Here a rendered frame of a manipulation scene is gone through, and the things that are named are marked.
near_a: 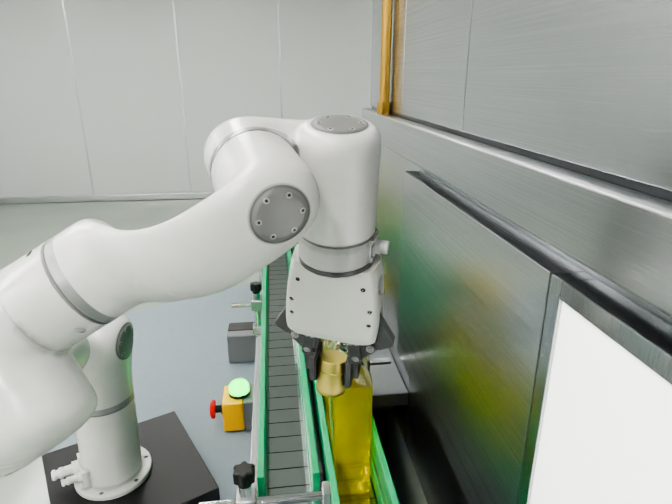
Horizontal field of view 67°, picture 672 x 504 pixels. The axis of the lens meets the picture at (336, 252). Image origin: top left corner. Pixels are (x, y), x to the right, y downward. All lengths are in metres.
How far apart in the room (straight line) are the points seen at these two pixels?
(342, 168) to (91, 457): 0.70
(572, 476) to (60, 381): 0.41
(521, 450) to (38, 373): 0.42
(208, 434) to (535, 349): 0.83
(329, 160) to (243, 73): 6.07
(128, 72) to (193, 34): 0.88
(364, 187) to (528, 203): 0.15
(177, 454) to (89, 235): 0.68
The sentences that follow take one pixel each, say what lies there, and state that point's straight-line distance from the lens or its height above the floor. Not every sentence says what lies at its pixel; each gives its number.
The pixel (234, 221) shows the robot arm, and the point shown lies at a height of 1.37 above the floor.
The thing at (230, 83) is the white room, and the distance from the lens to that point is 6.49.
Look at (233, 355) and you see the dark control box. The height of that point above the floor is 0.78.
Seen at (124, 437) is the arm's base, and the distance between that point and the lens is 0.95.
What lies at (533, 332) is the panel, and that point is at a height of 1.26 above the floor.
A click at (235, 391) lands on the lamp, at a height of 0.84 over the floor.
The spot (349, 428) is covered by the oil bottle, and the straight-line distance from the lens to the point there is 0.75.
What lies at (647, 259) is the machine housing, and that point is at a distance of 0.36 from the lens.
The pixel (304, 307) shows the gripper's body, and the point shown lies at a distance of 0.53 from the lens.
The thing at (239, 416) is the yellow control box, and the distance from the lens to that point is 1.14.
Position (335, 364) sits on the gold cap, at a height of 1.16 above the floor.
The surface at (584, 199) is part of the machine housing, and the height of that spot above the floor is 1.38.
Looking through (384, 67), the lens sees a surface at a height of 1.49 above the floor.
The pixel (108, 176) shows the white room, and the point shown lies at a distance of 6.88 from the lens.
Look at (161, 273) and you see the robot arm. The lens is 0.38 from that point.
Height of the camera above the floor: 1.47
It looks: 19 degrees down
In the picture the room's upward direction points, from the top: straight up
